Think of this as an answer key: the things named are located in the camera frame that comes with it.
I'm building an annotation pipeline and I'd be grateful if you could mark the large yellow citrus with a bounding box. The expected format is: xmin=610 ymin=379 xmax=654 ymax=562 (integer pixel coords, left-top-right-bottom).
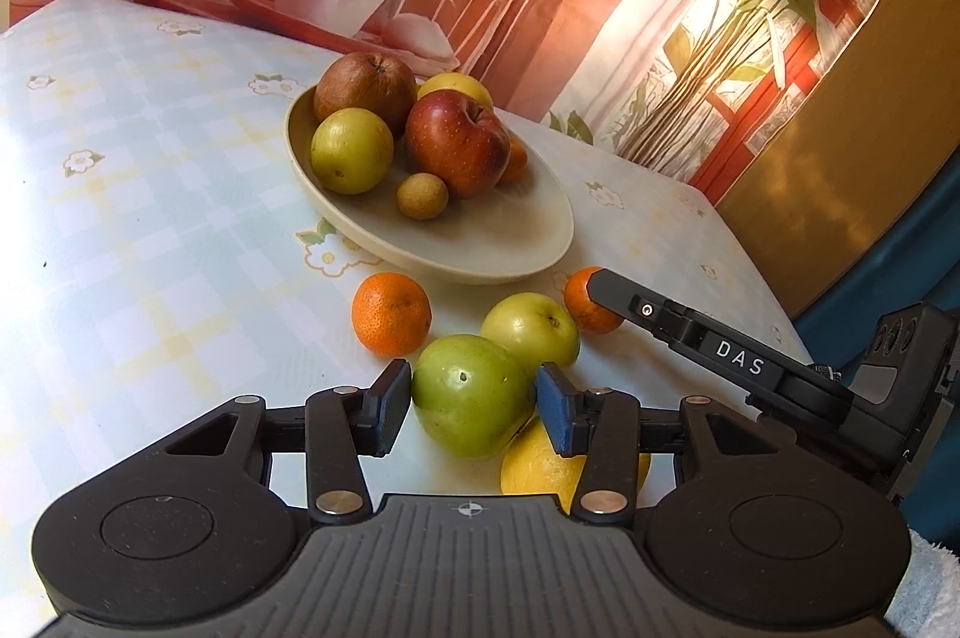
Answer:
xmin=500 ymin=417 xmax=652 ymax=513

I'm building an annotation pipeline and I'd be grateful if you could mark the small brown longan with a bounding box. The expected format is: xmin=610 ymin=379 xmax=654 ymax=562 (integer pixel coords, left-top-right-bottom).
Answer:
xmin=396 ymin=173 xmax=451 ymax=220

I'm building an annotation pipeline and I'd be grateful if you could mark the red apple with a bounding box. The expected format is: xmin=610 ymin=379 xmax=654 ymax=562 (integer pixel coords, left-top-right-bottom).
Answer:
xmin=405 ymin=89 xmax=512 ymax=200

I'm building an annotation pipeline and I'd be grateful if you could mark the floral checked tablecloth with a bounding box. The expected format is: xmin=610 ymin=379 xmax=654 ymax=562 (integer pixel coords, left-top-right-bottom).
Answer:
xmin=0 ymin=0 xmax=815 ymax=616

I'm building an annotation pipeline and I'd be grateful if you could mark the green apple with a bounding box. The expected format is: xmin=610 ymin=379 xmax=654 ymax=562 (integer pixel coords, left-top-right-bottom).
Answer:
xmin=411 ymin=335 xmax=538 ymax=460

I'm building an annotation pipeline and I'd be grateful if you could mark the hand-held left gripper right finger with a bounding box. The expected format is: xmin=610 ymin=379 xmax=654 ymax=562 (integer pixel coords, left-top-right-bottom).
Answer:
xmin=537 ymin=362 xmax=785 ymax=523

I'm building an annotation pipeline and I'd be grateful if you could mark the cream round plate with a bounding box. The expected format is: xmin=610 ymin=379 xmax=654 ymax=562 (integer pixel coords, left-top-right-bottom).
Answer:
xmin=285 ymin=83 xmax=575 ymax=286

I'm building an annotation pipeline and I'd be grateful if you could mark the small orange mandarin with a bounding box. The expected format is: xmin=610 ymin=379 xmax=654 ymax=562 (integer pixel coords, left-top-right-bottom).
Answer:
xmin=496 ymin=137 xmax=529 ymax=186
xmin=564 ymin=267 xmax=625 ymax=336
xmin=352 ymin=272 xmax=433 ymax=358

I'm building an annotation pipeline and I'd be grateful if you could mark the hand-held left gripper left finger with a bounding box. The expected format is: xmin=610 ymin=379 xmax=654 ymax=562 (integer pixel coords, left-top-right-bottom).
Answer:
xmin=165 ymin=359 xmax=413 ymax=526

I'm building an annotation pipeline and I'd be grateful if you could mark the white towel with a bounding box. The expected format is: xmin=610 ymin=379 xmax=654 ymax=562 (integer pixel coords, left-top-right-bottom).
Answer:
xmin=889 ymin=525 xmax=960 ymax=631

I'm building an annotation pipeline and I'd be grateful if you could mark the brown wooden board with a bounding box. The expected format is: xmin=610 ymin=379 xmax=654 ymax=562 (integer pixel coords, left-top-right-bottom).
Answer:
xmin=712 ymin=0 xmax=960 ymax=316

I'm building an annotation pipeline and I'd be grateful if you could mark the yellow lemon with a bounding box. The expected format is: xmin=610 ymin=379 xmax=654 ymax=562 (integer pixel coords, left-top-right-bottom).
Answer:
xmin=417 ymin=72 xmax=494 ymax=110

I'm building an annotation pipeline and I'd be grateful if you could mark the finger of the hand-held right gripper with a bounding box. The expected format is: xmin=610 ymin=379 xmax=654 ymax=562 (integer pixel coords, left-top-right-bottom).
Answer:
xmin=587 ymin=268 xmax=710 ymax=358

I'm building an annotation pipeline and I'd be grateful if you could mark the blue plastic sheet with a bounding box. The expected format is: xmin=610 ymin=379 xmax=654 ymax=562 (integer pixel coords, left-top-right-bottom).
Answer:
xmin=795 ymin=180 xmax=960 ymax=376

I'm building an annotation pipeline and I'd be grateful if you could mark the yellow-green apple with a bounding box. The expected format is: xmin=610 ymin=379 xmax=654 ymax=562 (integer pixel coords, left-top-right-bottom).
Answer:
xmin=480 ymin=293 xmax=581 ymax=369
xmin=310 ymin=108 xmax=395 ymax=195

